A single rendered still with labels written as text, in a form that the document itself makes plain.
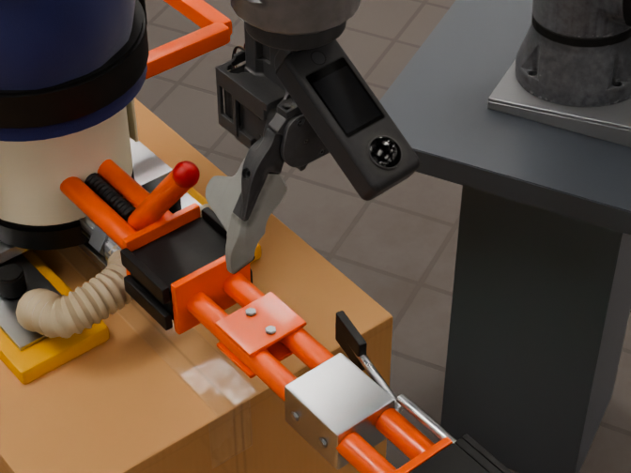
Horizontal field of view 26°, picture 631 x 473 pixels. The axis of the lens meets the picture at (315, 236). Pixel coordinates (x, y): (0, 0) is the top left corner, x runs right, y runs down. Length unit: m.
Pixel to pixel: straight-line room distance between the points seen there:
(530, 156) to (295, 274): 0.58
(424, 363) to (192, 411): 1.38
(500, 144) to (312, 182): 1.15
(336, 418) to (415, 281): 1.71
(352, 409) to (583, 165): 0.88
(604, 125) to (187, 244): 0.85
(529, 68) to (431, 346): 0.83
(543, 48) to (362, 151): 1.06
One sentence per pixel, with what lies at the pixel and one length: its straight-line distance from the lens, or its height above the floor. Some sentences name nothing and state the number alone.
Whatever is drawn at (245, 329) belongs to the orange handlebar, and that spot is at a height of 1.09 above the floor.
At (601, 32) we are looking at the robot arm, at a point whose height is 0.88.
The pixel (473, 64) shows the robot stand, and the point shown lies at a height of 0.75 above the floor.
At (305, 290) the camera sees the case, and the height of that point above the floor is 0.94.
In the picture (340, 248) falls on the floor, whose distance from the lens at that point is 2.87.
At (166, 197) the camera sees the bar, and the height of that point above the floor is 1.15.
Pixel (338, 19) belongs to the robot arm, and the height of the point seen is 1.42.
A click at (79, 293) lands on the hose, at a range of 1.30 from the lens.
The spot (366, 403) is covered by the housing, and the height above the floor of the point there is 1.09.
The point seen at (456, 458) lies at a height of 1.10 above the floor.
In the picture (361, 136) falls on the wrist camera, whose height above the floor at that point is 1.35.
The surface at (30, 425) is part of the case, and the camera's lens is 1.31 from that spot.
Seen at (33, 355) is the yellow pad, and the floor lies 0.96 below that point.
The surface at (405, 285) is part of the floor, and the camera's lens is 2.79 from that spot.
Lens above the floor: 1.92
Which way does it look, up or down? 42 degrees down
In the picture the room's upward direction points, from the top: straight up
